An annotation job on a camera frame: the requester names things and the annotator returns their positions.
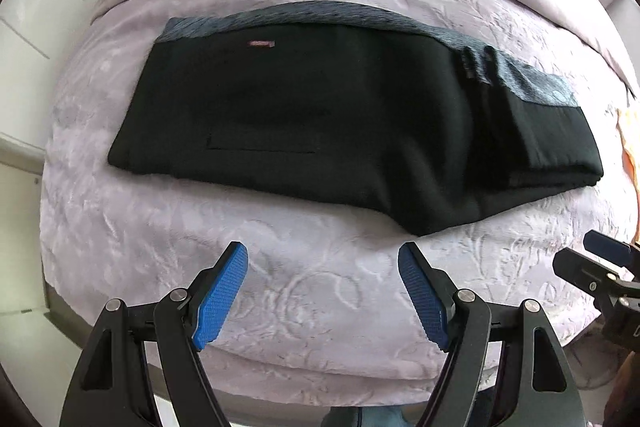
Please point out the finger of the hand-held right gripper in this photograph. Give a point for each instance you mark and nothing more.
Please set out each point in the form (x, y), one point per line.
(582, 269)
(607, 247)

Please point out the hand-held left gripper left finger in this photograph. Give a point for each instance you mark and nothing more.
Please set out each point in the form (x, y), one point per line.
(222, 297)

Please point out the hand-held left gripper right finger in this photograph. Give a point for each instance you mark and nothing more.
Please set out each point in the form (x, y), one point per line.
(422, 297)

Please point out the black pants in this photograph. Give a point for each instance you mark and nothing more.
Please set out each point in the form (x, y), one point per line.
(325, 132)

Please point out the blue-grey fleece cloth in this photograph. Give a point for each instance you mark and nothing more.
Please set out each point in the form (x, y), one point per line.
(325, 13)

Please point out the lilac embossed bedspread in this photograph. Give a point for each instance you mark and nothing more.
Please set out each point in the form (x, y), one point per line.
(300, 267)

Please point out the orange cloth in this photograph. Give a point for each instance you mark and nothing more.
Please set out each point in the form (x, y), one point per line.
(631, 167)

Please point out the person's legs in jeans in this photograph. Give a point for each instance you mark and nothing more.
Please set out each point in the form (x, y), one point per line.
(370, 419)

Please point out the white wardrobe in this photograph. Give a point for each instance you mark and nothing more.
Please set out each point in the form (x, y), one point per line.
(45, 7)

